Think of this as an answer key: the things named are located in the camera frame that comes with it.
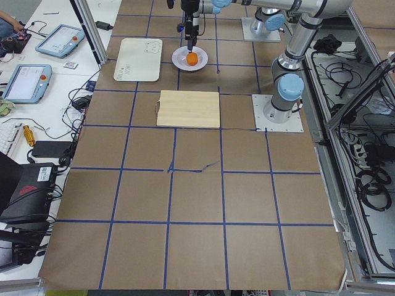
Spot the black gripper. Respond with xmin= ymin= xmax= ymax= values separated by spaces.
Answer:
xmin=177 ymin=0 xmax=200 ymax=53

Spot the orange mandarin fruit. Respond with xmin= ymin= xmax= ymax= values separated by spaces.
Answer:
xmin=186 ymin=52 xmax=199 ymax=66

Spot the white round plate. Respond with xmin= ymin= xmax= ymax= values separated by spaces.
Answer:
xmin=172 ymin=46 xmax=208 ymax=72

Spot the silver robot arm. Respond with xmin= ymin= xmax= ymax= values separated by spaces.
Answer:
xmin=177 ymin=0 xmax=285 ymax=52
xmin=232 ymin=0 xmax=352 ymax=72

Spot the cream bear-print tray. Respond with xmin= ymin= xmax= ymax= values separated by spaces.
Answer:
xmin=114 ymin=38 xmax=163 ymax=82

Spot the bamboo cutting board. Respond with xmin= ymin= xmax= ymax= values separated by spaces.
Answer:
xmin=157 ymin=90 xmax=220 ymax=128

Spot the black power adapter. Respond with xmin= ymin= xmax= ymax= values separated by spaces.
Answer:
xmin=95 ymin=21 xmax=113 ymax=31

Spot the far teach pendant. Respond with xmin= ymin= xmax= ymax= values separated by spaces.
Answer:
xmin=35 ymin=24 xmax=85 ymax=58

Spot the teach pendant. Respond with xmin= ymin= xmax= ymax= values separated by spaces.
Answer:
xmin=35 ymin=24 xmax=85 ymax=58
xmin=3 ymin=64 xmax=52 ymax=104

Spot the near teach pendant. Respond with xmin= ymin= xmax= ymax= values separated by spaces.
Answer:
xmin=3 ymin=64 xmax=52 ymax=104

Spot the gold metal cylinder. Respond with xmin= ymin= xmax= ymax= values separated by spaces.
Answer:
xmin=23 ymin=125 xmax=36 ymax=147

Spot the black laptop computer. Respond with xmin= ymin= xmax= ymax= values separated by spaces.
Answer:
xmin=1 ymin=153 xmax=57 ymax=271

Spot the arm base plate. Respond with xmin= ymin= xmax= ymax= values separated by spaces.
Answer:
xmin=252 ymin=94 xmax=304 ymax=133
xmin=241 ymin=17 xmax=282 ymax=43

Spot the aluminium frame post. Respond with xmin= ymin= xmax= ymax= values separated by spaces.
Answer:
xmin=69 ymin=0 xmax=108 ymax=66

